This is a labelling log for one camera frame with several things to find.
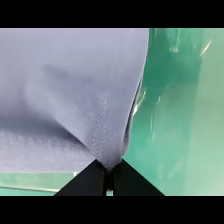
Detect grey-blue shirt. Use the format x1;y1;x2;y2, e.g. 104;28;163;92
0;27;151;174

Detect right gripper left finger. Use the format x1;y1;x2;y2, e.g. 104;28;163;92
54;158;108;197

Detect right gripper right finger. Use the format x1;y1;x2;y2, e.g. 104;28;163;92
111;158;165;197

